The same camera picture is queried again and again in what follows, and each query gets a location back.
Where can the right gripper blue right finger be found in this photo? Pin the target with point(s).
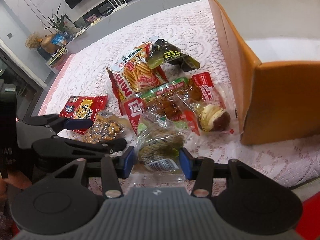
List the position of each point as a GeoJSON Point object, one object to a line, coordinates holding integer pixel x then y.
{"type": "Point", "coordinates": [203, 171]}

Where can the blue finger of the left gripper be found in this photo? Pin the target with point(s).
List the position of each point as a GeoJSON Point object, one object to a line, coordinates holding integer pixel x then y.
{"type": "Point", "coordinates": [68, 148]}
{"type": "Point", "coordinates": [57, 123]}

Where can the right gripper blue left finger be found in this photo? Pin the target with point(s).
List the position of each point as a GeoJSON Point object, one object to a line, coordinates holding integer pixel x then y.
{"type": "Point", "coordinates": [110, 170]}

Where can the red noodle snack bag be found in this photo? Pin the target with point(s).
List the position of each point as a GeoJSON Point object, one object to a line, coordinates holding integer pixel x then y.
{"type": "Point", "coordinates": [83, 107]}

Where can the clear peanut brittle pack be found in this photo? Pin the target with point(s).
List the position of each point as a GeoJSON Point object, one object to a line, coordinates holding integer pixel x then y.
{"type": "Point", "coordinates": [106, 127]}

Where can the clear seaweed roll pack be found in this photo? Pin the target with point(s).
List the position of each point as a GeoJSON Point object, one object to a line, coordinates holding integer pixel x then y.
{"type": "Point", "coordinates": [159, 141]}

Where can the clear pastry bun pack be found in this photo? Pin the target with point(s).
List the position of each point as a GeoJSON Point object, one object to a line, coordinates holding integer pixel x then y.
{"type": "Point", "coordinates": [212, 114]}

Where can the red clear braised meat pack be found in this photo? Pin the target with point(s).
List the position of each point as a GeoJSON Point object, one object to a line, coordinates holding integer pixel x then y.
{"type": "Point", "coordinates": [159, 100]}

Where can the red MiMi shrimp stick bag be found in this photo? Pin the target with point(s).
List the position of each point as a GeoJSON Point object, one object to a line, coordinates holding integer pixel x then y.
{"type": "Point", "coordinates": [130, 73]}

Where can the black green snack packet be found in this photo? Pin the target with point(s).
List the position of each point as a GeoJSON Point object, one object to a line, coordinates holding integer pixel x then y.
{"type": "Point", "coordinates": [162, 52]}

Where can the person left hand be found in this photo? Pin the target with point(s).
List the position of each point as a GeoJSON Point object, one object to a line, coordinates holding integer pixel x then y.
{"type": "Point", "coordinates": [16, 179]}

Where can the pink storage basket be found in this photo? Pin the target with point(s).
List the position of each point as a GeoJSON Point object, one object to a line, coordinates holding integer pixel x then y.
{"type": "Point", "coordinates": [55, 65]}

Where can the brown gourd vase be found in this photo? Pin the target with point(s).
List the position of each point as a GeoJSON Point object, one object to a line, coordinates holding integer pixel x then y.
{"type": "Point", "coordinates": [47, 44]}

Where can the potted plant left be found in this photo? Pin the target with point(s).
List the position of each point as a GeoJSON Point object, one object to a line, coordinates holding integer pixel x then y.
{"type": "Point", "coordinates": [57, 22]}

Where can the white lace tablecloth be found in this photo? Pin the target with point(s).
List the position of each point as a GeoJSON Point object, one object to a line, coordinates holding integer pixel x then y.
{"type": "Point", "coordinates": [292, 163]}

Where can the white wifi router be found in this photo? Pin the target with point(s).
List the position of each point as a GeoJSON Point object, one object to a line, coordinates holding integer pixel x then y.
{"type": "Point", "coordinates": [117, 4]}

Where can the orange cardboard box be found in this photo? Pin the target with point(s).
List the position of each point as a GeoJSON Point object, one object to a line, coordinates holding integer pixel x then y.
{"type": "Point", "coordinates": [271, 50]}

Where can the grey TV console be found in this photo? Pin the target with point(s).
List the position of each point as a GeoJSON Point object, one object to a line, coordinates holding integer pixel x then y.
{"type": "Point", "coordinates": [134, 11]}

